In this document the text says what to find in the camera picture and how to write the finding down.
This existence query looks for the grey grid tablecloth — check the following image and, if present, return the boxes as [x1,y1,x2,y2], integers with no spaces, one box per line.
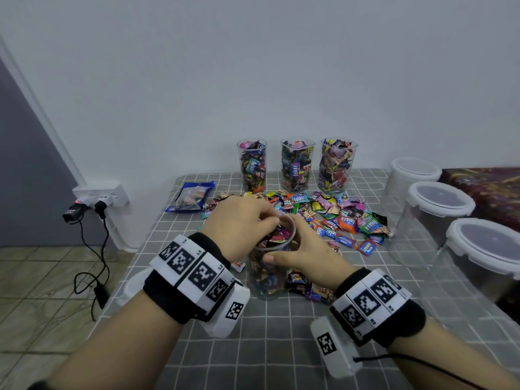
[87,169,520,390]

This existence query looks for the blue candy bag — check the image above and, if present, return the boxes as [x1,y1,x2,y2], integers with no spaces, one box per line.
[165,181,217,213]

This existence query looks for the batch of mixed wrapped candies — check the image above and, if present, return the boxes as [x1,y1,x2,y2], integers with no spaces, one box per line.
[281,140,314,194]
[250,225,297,299]
[319,139,356,194]
[239,140,267,194]

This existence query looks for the small heap of dark candies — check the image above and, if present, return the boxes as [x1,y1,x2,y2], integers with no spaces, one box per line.
[288,271,336,305]

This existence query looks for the person's left hand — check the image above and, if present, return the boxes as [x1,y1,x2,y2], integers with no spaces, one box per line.
[201,194,282,264]

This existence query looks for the clear plastic cup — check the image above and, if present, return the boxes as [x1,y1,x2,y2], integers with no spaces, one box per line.
[237,138,268,194]
[280,138,316,194]
[247,214,300,301]
[318,137,358,194]

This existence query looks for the pile of colourful wrapped candies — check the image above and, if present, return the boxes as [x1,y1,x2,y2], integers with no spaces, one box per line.
[202,190,392,257]

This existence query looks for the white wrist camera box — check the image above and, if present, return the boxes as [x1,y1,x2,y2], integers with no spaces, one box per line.
[201,280,251,340]
[310,316,363,381]

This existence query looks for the grey door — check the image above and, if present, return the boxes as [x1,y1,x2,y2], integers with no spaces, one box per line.
[0,57,88,248]

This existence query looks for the black wristband with marker tiles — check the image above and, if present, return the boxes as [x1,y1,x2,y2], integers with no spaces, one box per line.
[330,268,427,348]
[122,232,245,324]

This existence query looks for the person's right forearm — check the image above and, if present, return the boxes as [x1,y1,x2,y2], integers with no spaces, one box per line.
[388,318,520,390]

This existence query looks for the person's left forearm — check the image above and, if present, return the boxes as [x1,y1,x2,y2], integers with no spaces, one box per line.
[41,290,183,390]

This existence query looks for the black cable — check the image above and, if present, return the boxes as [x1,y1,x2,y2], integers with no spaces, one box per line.
[74,217,111,322]

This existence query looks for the black charger with red light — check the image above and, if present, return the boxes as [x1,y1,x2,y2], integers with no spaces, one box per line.
[62,201,92,225]

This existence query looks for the black power adapter brick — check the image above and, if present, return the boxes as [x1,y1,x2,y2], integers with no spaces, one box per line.
[93,282,111,310]

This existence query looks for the person's right hand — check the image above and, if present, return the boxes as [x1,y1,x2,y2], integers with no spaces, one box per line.
[263,214,359,291]

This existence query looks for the clear container with white lid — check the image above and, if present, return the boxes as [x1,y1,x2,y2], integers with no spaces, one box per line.
[389,181,476,268]
[381,157,443,237]
[431,217,520,306]

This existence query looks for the dark patterned cloth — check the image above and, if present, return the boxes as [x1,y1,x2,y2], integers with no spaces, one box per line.
[440,167,520,233]

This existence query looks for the white wall socket strip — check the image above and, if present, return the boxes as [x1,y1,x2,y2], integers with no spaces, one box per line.
[72,181,130,208]

